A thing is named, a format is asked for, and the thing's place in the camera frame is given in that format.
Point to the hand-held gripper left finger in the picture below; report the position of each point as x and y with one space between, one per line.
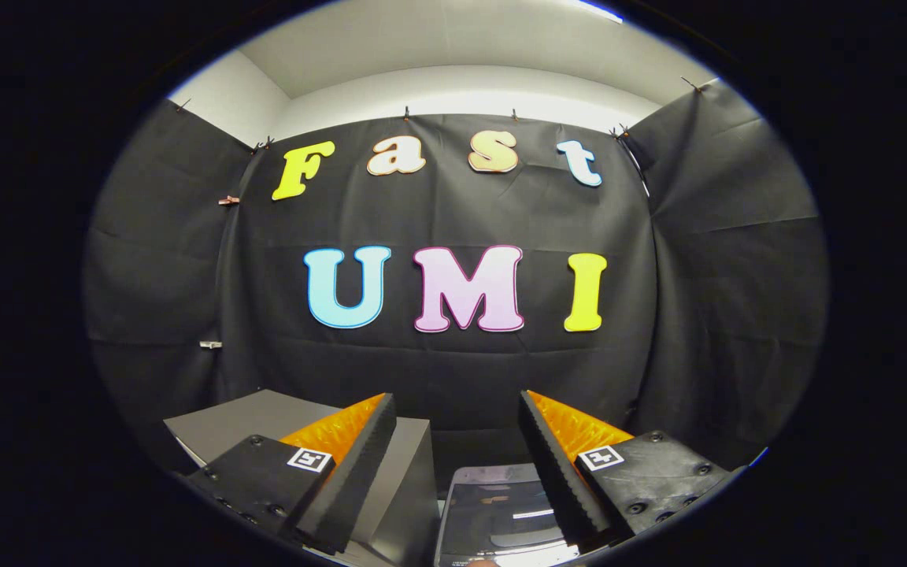
359 480

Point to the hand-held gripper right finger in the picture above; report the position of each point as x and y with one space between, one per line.
552 472

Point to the grey washing machine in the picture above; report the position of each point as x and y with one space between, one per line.
493 472

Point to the grey side table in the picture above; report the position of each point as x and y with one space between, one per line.
406 488

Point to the silver clip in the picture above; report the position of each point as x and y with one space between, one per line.
210 344

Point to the pink clip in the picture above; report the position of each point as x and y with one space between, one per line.
229 201

